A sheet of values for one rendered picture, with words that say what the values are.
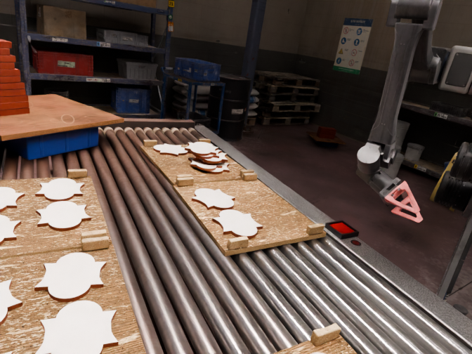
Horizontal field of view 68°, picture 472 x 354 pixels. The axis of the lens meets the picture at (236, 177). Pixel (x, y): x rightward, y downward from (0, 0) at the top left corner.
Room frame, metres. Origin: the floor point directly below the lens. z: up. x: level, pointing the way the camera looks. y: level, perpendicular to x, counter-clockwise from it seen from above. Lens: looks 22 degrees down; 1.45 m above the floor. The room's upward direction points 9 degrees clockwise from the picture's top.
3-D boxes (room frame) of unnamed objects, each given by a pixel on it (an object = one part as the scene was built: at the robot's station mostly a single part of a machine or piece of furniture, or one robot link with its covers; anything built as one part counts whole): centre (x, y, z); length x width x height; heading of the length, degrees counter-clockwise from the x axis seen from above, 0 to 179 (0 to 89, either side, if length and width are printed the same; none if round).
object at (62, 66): (4.64, 2.47, 0.78); 0.66 x 0.45 x 0.28; 128
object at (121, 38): (5.08, 1.86, 1.16); 0.60 x 0.40 x 0.15; 130
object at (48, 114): (1.38, 0.86, 1.03); 0.50 x 0.50 x 0.02; 61
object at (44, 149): (1.34, 0.80, 0.97); 0.31 x 0.31 x 0.10; 61
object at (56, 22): (4.67, 2.49, 1.26); 0.49 x 0.38 x 0.34; 134
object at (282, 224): (1.02, -0.04, 0.93); 0.41 x 0.35 x 0.02; 32
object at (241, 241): (0.78, -0.03, 0.95); 0.06 x 0.02 x 0.03; 122
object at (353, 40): (6.69, -1.65, 1.55); 0.61 x 0.02 x 0.91; 38
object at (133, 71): (5.22, 1.68, 0.76); 0.50 x 0.36 x 0.24; 134
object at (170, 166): (1.38, 0.18, 0.93); 0.41 x 0.35 x 0.02; 34
